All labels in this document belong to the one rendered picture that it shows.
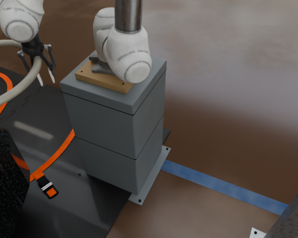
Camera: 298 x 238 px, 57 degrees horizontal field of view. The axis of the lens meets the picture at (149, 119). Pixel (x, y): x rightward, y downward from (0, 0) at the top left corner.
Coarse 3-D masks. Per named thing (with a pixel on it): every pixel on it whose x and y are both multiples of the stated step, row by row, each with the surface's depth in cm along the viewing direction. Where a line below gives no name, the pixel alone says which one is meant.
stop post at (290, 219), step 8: (296, 200) 115; (288, 208) 123; (296, 208) 112; (280, 216) 131; (288, 216) 118; (296, 216) 116; (280, 224) 126; (288, 224) 122; (296, 224) 119; (256, 232) 160; (272, 232) 135; (280, 232) 128; (288, 232) 126; (296, 232) 123
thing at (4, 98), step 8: (0, 40) 123; (8, 40) 123; (40, 64) 109; (32, 72) 104; (24, 80) 100; (32, 80) 103; (16, 88) 98; (24, 88) 100; (0, 96) 95; (8, 96) 96; (0, 104) 95
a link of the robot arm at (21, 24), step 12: (12, 0) 81; (24, 0) 81; (36, 0) 83; (0, 12) 82; (12, 12) 79; (24, 12) 81; (36, 12) 84; (0, 24) 81; (12, 24) 79; (24, 24) 80; (36, 24) 84; (12, 36) 81; (24, 36) 82
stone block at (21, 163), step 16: (0, 128) 133; (0, 144) 127; (0, 160) 126; (16, 160) 136; (0, 176) 130; (16, 176) 139; (0, 192) 133; (16, 192) 143; (0, 208) 137; (16, 208) 148; (0, 224) 141; (16, 224) 152
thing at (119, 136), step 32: (160, 64) 142; (64, 96) 138; (96, 96) 127; (128, 96) 125; (160, 96) 155; (96, 128) 145; (128, 128) 133; (160, 128) 178; (96, 160) 169; (128, 160) 152; (160, 160) 196
